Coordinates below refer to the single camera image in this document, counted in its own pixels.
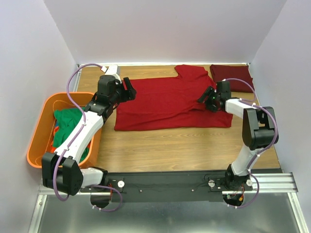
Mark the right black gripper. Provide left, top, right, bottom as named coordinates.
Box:
left=195, top=86, right=220, bottom=114

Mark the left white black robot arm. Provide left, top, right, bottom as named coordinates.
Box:
left=42, top=74, right=137, bottom=196

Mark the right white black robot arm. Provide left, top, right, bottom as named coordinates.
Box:
left=197, top=80, right=279, bottom=190

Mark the folded dark red t shirt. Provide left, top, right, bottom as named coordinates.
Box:
left=210, top=65, right=254, bottom=93

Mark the green t shirt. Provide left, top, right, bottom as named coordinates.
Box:
left=51, top=108, right=82, bottom=153

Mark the orange t shirt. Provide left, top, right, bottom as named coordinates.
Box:
left=50, top=127, right=59, bottom=158

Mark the orange plastic basket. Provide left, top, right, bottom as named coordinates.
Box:
left=27, top=92, right=102, bottom=169

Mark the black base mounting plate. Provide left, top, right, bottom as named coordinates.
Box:
left=80, top=170, right=253, bottom=203

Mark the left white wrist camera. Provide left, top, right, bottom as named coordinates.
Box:
left=101, top=65, right=121, bottom=80

